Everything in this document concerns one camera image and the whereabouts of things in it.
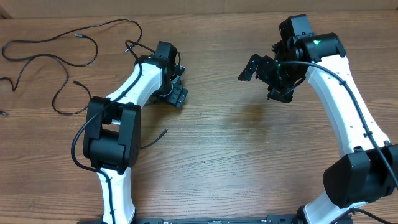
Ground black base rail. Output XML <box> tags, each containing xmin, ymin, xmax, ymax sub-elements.
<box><xmin>77</xmin><ymin>213</ymin><xmax>305</xmax><ymax>224</ymax></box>

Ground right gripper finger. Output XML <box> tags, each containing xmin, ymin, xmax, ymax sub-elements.
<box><xmin>238</xmin><ymin>54</ymin><xmax>262</xmax><ymax>81</ymax></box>
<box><xmin>267</xmin><ymin>88</ymin><xmax>293</xmax><ymax>103</ymax></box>

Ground black cable silver plugs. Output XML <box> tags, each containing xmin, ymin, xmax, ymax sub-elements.
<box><xmin>1</xmin><ymin>18</ymin><xmax>143</xmax><ymax>68</ymax></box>

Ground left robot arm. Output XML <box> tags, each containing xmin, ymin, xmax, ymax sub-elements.
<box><xmin>71</xmin><ymin>42</ymin><xmax>188</xmax><ymax>223</ymax></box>

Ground thin black cable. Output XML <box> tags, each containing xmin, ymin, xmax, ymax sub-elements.
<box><xmin>0</xmin><ymin>54</ymin><xmax>93</xmax><ymax>117</ymax></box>

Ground black USB cable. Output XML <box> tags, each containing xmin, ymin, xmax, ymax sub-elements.
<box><xmin>124</xmin><ymin>40</ymin><xmax>169</xmax><ymax>149</ymax></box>

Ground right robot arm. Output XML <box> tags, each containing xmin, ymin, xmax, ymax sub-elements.
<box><xmin>238</xmin><ymin>14</ymin><xmax>397</xmax><ymax>223</ymax></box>

